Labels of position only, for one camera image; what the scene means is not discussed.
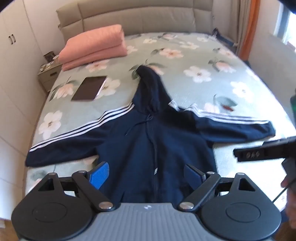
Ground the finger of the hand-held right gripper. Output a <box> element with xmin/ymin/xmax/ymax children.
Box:
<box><xmin>233</xmin><ymin>137</ymin><xmax>296</xmax><ymax>163</ymax></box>

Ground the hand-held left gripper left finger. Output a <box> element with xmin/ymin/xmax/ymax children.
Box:
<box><xmin>38</xmin><ymin>161</ymin><xmax>114</xmax><ymax>212</ymax></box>

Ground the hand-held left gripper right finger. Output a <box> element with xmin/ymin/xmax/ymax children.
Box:
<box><xmin>178</xmin><ymin>164</ymin><xmax>257</xmax><ymax>212</ymax></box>

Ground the navy striped hoodie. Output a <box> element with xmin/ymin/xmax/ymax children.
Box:
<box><xmin>25</xmin><ymin>65</ymin><xmax>276</xmax><ymax>204</ymax></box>

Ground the person's right hand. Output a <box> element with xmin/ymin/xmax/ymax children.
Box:
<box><xmin>280</xmin><ymin>173</ymin><xmax>296</xmax><ymax>219</ymax></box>

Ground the bed with floral sheet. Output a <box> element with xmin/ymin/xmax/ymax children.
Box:
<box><xmin>24</xmin><ymin>31</ymin><xmax>296</xmax><ymax>205</ymax></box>

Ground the black tablet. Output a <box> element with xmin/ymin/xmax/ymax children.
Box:
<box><xmin>70</xmin><ymin>75</ymin><xmax>108</xmax><ymax>102</ymax></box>

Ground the beige nightstand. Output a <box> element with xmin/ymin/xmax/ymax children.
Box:
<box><xmin>38</xmin><ymin>63</ymin><xmax>63</xmax><ymax>92</ymax></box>

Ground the dark blue item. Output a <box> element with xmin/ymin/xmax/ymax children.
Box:
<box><xmin>212</xmin><ymin>28</ymin><xmax>238</xmax><ymax>47</ymax></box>

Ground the orange curtain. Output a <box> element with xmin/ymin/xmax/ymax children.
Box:
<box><xmin>239</xmin><ymin>0</ymin><xmax>261</xmax><ymax>62</ymax></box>

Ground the folded pink blanket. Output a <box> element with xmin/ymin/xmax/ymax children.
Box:
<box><xmin>58</xmin><ymin>24</ymin><xmax>127</xmax><ymax>71</ymax></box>

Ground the white wardrobe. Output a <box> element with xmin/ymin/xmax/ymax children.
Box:
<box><xmin>0</xmin><ymin>0</ymin><xmax>61</xmax><ymax>219</ymax></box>

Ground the window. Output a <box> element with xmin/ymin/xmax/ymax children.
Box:
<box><xmin>275</xmin><ymin>2</ymin><xmax>296</xmax><ymax>52</ymax></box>

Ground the beige padded headboard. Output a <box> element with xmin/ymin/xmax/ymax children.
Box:
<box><xmin>56</xmin><ymin>0</ymin><xmax>216</xmax><ymax>50</ymax></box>

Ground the black cable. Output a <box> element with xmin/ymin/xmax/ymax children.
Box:
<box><xmin>272</xmin><ymin>184</ymin><xmax>289</xmax><ymax>204</ymax></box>

